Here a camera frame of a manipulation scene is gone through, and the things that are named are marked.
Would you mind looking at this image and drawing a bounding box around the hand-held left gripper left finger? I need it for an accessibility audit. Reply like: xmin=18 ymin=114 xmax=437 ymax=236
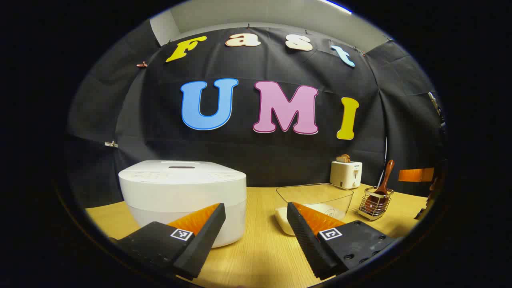
xmin=109 ymin=203 xmax=226 ymax=280

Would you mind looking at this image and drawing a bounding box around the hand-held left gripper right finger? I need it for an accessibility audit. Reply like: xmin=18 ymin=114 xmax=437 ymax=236
xmin=286 ymin=202 xmax=396 ymax=280

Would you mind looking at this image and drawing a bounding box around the brown wooden spoon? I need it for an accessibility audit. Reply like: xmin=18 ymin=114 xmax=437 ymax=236
xmin=366 ymin=160 xmax=395 ymax=212

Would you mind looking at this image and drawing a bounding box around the white rice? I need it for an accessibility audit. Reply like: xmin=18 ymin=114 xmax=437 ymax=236
xmin=275 ymin=203 xmax=344 ymax=236

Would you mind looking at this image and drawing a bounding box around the wire chopstick holder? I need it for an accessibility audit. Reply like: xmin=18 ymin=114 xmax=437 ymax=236
xmin=357 ymin=186 xmax=394 ymax=221

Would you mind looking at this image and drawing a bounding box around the white rice cooker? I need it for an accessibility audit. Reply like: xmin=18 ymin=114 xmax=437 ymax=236
xmin=118 ymin=160 xmax=247 ymax=248

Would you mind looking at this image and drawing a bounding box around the clear plastic container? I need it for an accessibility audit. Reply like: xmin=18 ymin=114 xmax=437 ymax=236
xmin=275 ymin=183 xmax=354 ymax=236

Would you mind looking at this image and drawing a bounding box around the white toaster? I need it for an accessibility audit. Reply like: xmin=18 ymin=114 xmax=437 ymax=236
xmin=330 ymin=160 xmax=363 ymax=190

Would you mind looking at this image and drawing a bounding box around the black backdrop cloth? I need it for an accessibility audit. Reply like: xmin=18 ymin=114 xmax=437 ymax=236
xmin=66 ymin=26 xmax=446 ymax=208

